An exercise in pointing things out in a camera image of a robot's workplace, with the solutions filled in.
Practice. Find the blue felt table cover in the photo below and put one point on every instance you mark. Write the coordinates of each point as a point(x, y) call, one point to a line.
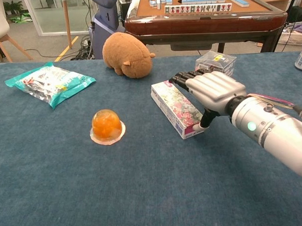
point(69, 196)

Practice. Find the teal white snack bag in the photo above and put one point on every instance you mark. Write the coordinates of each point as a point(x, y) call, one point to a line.
point(52, 83)

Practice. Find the floral tissue box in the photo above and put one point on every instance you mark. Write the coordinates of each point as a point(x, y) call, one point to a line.
point(175, 104)

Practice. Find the wooden pole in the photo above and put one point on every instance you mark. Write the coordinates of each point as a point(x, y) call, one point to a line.
point(66, 21)

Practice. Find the brown capybara plush toy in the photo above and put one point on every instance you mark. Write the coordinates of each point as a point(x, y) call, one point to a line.
point(125, 52)

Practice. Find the black tripod stand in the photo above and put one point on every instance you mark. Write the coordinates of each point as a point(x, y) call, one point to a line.
point(290, 9)

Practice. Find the white plastic basket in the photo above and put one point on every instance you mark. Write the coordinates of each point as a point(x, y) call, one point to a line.
point(294, 36)

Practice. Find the face-up mahjong tile row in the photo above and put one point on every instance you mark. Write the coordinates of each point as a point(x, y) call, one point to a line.
point(199, 8)

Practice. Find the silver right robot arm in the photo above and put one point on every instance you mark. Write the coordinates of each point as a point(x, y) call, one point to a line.
point(279, 130)

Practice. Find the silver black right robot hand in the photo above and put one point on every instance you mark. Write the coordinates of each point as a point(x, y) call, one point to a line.
point(215, 86)

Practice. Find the clear plastic cube box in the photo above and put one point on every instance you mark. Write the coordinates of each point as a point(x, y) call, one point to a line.
point(219, 61)

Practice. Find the blue mahjong tile cluster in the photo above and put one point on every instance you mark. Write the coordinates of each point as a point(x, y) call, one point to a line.
point(158, 0)

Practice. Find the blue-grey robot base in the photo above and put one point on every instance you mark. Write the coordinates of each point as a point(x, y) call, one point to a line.
point(104, 25)

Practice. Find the green potted plant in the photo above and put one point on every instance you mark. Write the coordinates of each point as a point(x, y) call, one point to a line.
point(13, 6)

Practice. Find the brown mahjong table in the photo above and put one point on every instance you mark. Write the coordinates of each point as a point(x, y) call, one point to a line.
point(199, 24)

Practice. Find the short blue mahjong tile row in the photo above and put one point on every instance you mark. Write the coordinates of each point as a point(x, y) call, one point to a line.
point(198, 1)

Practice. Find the orange fruit jelly cup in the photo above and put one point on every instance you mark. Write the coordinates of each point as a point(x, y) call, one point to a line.
point(107, 126)

